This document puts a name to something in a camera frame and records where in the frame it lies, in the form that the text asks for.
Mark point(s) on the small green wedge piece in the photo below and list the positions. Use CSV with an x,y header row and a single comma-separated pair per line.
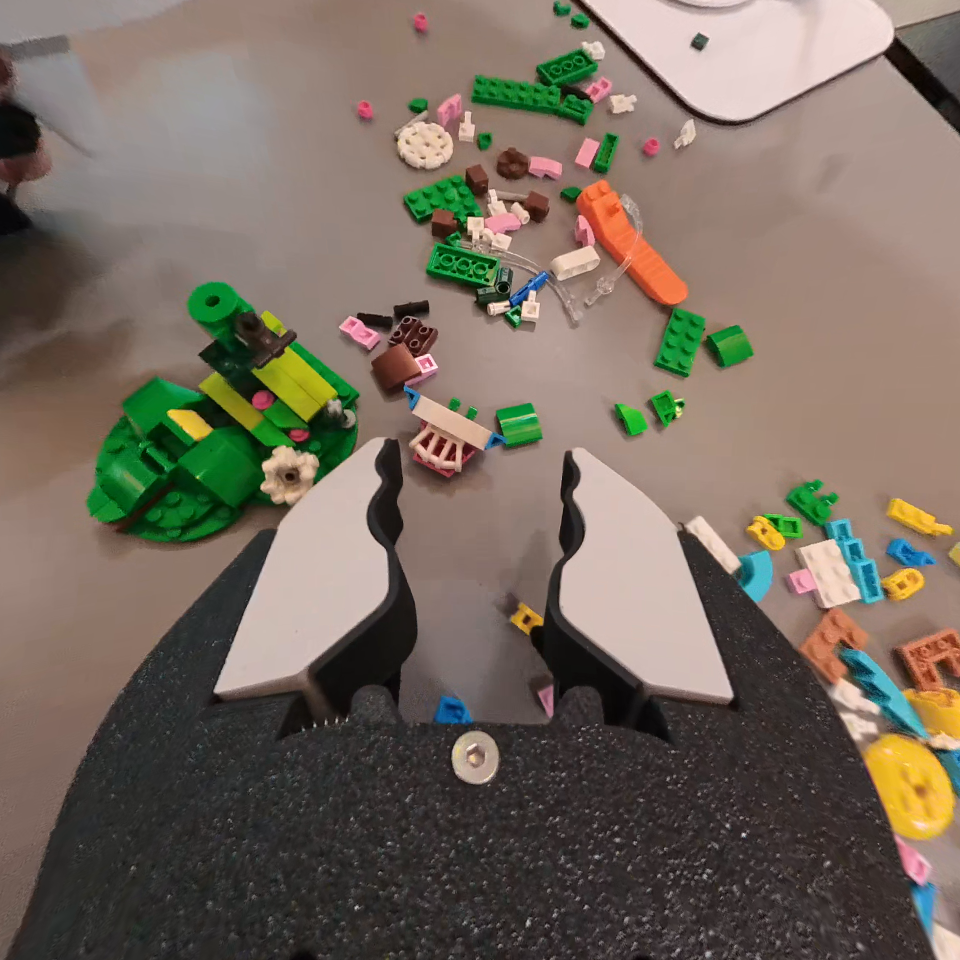
x,y
630,420

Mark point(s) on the green curved slope brick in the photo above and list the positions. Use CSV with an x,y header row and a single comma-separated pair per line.
x,y
519,425

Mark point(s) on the green rounded brick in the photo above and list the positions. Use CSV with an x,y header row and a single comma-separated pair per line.
x,y
729,346

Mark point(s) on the orange brick separator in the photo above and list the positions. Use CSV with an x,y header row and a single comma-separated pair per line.
x,y
637,255

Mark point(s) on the pile of green brown pieces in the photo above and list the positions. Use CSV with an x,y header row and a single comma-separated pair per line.
x,y
517,94

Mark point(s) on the pile of blue yellow pieces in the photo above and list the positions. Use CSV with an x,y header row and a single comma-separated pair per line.
x,y
829,570

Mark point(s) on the green two by four plate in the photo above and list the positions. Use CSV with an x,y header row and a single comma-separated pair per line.
x,y
680,341

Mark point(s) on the small blue lego piece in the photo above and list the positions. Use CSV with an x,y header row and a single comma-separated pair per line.
x,y
452,709

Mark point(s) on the white pink lego flower assembly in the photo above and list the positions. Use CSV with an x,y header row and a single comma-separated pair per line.
x,y
446,420

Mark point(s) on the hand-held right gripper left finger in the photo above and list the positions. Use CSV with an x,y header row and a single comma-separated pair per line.
x,y
315,585

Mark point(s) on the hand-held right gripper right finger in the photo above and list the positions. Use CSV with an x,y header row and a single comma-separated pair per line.
x,y
637,592

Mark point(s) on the green lego plant model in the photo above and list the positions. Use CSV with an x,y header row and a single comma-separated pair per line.
x,y
217,465

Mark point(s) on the small pink lego piece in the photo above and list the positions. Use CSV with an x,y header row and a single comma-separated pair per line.
x,y
546,695

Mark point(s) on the white rounded flat base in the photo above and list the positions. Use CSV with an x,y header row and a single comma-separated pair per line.
x,y
787,52

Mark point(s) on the small yellow lego piece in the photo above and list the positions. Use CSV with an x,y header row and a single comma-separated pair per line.
x,y
526,618

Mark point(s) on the small green clip piece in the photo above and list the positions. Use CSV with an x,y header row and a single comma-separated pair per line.
x,y
664,407

